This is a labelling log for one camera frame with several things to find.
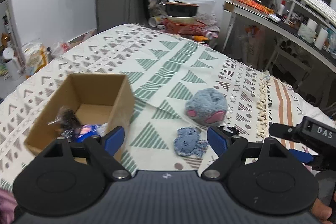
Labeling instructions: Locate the black stitched fabric toy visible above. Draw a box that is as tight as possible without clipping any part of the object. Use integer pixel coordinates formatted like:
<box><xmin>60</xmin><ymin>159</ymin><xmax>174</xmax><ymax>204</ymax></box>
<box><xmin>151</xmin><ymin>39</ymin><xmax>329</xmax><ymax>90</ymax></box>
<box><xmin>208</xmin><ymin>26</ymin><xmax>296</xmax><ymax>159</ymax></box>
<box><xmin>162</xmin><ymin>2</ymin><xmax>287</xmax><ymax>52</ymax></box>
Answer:
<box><xmin>223</xmin><ymin>126</ymin><xmax>239</xmax><ymax>136</ymax></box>

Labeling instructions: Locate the white shiny pouch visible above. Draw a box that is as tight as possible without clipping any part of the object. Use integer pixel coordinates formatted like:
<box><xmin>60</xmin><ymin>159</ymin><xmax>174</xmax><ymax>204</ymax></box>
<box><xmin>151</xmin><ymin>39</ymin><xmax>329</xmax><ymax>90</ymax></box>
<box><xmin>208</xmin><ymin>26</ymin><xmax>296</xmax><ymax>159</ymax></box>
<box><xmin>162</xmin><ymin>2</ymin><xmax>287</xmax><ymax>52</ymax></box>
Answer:
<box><xmin>96</xmin><ymin>123</ymin><xmax>108</xmax><ymax>136</ymax></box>

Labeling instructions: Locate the blue tissue pack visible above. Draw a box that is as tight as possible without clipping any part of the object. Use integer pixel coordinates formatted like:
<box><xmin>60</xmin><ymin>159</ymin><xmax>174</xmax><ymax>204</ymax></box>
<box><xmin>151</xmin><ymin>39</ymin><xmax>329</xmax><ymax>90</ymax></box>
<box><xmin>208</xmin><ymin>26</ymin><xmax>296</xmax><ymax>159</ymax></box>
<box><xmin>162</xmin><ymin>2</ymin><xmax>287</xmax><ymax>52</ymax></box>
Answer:
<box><xmin>62</xmin><ymin>124</ymin><xmax>101</xmax><ymax>142</ymax></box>

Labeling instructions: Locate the black sequin pouch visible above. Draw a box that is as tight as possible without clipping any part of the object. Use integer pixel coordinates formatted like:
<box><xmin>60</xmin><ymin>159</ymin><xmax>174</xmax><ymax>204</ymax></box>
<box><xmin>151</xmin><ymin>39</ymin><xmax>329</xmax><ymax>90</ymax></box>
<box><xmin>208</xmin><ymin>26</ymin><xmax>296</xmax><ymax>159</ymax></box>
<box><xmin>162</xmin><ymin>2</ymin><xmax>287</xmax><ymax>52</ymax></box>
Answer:
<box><xmin>47</xmin><ymin>106</ymin><xmax>81</xmax><ymax>135</ymax></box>

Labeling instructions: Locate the grey blue felt toy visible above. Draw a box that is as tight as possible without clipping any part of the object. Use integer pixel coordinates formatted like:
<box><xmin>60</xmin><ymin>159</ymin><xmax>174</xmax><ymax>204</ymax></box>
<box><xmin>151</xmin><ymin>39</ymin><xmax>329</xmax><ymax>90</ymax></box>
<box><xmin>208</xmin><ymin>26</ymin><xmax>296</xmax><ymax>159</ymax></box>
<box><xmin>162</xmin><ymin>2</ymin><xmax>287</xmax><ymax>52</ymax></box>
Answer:
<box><xmin>174</xmin><ymin>127</ymin><xmax>209</xmax><ymax>159</ymax></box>

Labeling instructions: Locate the grey pink plush toy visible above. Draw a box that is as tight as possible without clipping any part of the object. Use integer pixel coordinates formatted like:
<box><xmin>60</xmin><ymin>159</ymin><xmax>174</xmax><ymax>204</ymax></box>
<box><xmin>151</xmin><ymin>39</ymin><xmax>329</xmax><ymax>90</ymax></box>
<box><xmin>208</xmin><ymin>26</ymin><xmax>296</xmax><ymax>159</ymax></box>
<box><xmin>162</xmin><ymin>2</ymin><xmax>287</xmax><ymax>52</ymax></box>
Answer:
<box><xmin>185</xmin><ymin>88</ymin><xmax>228</xmax><ymax>126</ymax></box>

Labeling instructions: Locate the person's right hand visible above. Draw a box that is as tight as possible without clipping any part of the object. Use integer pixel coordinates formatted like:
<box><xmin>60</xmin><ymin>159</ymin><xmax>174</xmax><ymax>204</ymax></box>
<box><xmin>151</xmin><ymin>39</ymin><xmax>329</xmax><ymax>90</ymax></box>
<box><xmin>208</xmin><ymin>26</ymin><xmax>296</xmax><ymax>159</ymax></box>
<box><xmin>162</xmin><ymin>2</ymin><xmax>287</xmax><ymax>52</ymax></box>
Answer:
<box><xmin>311</xmin><ymin>198</ymin><xmax>332</xmax><ymax>224</ymax></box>

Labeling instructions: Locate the open cardboard box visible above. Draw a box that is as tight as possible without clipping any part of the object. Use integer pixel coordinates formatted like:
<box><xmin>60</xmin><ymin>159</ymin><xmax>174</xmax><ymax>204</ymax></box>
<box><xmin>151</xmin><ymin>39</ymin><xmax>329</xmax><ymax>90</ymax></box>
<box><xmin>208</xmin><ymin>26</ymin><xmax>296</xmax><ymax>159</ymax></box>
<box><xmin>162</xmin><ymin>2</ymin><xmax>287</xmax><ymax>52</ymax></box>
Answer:
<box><xmin>25</xmin><ymin>73</ymin><xmax>135</xmax><ymax>156</ymax></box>

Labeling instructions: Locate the patterned white green blanket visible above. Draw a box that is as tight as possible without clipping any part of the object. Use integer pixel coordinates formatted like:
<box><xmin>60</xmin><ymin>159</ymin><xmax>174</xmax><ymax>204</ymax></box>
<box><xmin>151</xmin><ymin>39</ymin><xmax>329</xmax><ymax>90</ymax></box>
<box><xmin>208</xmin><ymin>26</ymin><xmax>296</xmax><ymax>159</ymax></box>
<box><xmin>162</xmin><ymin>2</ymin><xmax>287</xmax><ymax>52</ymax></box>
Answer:
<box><xmin>1</xmin><ymin>24</ymin><xmax>309</xmax><ymax>191</ymax></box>

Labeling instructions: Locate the white desk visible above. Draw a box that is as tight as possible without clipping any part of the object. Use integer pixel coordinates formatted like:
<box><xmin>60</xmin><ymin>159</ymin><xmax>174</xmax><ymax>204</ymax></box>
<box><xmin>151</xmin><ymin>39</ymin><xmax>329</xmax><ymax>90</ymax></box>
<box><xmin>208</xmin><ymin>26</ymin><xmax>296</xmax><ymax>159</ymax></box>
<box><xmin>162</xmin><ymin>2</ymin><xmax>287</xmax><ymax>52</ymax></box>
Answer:
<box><xmin>216</xmin><ymin>0</ymin><xmax>335</xmax><ymax>72</ymax></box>

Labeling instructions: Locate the pink bed sheet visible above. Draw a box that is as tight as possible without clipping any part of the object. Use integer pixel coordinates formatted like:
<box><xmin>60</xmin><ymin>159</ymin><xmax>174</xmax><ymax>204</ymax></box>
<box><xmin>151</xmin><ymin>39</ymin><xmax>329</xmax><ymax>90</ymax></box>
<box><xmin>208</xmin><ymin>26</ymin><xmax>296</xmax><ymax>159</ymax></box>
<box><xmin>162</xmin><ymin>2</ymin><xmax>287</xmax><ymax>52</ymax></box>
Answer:
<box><xmin>0</xmin><ymin>189</ymin><xmax>17</xmax><ymax>224</ymax></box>

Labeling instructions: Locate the white plastic bag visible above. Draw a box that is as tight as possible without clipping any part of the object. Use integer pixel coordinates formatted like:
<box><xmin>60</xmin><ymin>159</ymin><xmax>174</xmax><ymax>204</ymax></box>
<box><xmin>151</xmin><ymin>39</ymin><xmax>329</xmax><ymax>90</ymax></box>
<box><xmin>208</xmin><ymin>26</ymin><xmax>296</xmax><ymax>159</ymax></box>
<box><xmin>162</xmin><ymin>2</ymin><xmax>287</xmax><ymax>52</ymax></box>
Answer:
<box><xmin>52</xmin><ymin>42</ymin><xmax>71</xmax><ymax>57</ymax></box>

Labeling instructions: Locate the yellow white pet food bag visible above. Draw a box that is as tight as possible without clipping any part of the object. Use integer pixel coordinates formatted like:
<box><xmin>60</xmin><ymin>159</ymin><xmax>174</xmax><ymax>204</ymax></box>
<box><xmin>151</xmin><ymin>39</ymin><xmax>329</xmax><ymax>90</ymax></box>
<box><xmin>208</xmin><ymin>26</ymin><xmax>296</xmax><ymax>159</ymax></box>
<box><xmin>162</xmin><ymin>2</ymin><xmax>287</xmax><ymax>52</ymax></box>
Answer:
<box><xmin>22</xmin><ymin>42</ymin><xmax>48</xmax><ymax>79</ymax></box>

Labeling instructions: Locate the white kettle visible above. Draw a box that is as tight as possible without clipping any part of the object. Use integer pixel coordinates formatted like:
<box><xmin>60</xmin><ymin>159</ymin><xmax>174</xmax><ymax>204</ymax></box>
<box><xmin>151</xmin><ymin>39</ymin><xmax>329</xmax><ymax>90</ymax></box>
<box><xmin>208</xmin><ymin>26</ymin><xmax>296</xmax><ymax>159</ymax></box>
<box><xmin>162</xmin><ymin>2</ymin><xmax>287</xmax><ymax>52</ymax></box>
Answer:
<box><xmin>2</xmin><ymin>48</ymin><xmax>21</xmax><ymax>80</ymax></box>

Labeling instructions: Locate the red plastic basket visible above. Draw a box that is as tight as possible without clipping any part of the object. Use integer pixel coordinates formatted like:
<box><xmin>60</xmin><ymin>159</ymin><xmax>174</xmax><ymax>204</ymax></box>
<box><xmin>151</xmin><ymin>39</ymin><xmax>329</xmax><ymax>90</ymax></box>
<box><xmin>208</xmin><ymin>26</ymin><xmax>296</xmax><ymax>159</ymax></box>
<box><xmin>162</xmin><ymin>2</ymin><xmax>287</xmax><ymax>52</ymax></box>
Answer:
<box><xmin>163</xmin><ymin>19</ymin><xmax>207</xmax><ymax>35</ymax></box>

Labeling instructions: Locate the white keyboard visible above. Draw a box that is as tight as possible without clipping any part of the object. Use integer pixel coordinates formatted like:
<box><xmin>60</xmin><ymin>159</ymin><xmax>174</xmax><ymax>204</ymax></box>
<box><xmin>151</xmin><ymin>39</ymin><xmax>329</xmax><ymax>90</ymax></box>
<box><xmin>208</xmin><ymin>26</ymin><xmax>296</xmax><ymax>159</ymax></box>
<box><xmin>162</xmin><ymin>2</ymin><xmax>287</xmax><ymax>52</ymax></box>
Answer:
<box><xmin>300</xmin><ymin>0</ymin><xmax>335</xmax><ymax>24</ymax></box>

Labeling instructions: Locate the orange snack package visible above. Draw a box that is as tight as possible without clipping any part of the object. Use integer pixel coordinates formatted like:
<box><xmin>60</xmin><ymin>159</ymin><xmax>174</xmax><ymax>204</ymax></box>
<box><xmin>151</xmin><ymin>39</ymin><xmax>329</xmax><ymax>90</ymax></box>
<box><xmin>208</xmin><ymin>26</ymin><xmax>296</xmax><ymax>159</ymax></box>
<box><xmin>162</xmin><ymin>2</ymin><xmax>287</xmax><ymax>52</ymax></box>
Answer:
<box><xmin>237</xmin><ymin>0</ymin><xmax>274</xmax><ymax>14</ymax></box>

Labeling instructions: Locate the clear plastic storage bin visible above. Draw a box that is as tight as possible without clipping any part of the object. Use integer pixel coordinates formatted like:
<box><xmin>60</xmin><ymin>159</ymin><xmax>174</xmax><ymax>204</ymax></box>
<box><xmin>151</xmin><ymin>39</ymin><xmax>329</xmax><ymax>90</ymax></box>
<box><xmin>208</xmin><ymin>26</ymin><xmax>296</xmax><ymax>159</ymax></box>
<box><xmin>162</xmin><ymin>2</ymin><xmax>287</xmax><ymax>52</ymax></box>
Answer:
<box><xmin>165</xmin><ymin>0</ymin><xmax>215</xmax><ymax>19</ymax></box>

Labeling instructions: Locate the black beige round bowl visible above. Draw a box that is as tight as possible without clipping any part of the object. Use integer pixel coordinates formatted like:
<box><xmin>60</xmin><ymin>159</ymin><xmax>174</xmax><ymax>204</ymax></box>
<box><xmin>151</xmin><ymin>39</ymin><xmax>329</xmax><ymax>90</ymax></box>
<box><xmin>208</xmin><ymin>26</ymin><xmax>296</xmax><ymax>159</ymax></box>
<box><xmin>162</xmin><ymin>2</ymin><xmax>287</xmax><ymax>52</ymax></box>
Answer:
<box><xmin>165</xmin><ymin>2</ymin><xmax>199</xmax><ymax>24</ymax></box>

